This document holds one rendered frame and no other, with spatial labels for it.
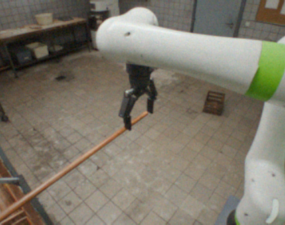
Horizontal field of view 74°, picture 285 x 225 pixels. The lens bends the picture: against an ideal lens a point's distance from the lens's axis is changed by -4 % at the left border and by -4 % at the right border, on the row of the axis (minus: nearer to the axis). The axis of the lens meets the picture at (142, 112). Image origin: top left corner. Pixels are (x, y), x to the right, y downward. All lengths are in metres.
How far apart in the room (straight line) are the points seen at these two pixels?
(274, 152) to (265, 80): 0.38
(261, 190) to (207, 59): 0.44
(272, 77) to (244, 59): 0.06
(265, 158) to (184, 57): 0.48
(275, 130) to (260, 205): 0.22
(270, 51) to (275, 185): 0.43
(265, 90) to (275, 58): 0.06
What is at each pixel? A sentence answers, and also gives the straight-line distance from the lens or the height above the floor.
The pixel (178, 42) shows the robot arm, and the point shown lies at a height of 1.84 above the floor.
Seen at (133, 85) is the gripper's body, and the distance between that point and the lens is 0.66.
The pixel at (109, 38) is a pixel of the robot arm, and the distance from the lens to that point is 0.46.
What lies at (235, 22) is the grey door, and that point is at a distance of 4.90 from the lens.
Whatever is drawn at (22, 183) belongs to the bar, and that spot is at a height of 0.92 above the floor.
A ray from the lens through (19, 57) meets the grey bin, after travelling 5.37.
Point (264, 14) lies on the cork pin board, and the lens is 4.75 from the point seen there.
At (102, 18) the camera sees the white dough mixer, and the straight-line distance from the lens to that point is 5.84.
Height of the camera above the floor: 1.96
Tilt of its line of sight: 37 degrees down
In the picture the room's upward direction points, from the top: straight up
